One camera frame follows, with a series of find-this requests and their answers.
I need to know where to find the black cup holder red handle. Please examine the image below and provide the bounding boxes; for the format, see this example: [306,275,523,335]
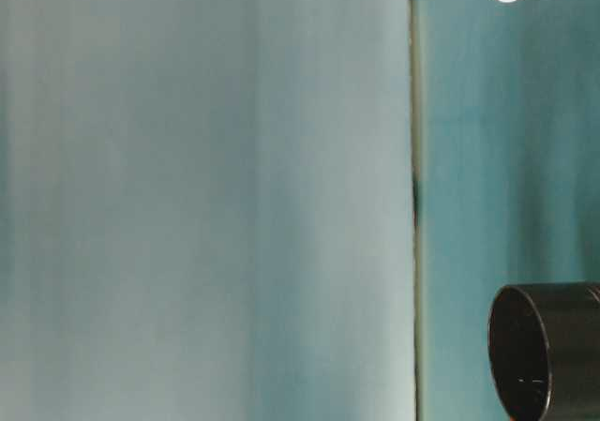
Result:
[487,281,600,421]

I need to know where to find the blue-green table cloth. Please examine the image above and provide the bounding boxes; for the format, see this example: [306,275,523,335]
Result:
[412,0,600,421]

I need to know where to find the blue-green backdrop cloth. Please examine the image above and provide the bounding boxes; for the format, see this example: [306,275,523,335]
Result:
[0,0,416,421]

